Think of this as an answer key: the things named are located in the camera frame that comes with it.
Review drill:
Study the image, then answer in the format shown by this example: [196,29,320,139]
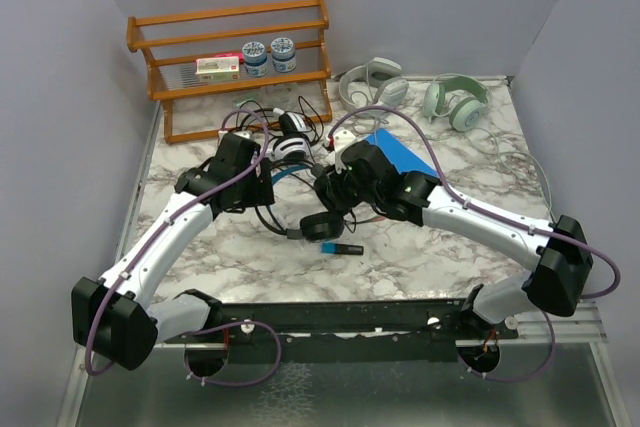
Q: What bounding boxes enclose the black blue headphones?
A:
[254,159,346,242]

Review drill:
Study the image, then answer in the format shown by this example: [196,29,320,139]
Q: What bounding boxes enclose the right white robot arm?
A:
[314,141,593,338]

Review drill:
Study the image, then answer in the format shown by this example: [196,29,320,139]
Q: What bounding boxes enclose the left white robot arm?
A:
[71,133,273,376]

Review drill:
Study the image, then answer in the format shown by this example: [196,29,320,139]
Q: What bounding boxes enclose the black white headphones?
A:
[271,108,311,161]

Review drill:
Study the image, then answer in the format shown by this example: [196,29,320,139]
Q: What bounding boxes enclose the grey white headphones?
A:
[338,57,409,112]

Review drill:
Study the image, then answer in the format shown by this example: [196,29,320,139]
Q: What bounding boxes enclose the mint green headphones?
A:
[422,73,491,133]

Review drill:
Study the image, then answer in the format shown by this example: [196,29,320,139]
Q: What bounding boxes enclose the blue notebook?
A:
[364,129,438,177]

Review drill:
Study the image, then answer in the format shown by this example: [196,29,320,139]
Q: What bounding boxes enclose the blue black highlighter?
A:
[321,242,364,256]

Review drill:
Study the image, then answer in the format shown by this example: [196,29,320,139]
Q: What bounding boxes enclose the white red box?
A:
[195,56,240,83]

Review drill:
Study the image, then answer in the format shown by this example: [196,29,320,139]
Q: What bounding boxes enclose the wooden shelf rack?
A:
[126,0,333,144]

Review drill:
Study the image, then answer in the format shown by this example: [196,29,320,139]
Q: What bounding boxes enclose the left blue white jar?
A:
[242,41,268,78]

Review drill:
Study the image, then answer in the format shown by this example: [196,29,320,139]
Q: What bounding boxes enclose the blue white jar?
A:
[242,41,268,78]
[270,37,297,73]

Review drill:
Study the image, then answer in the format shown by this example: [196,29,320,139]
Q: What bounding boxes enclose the right blue white jar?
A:
[270,37,297,73]

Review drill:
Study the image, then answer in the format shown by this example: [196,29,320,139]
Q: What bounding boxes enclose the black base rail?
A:
[168,298,518,364]

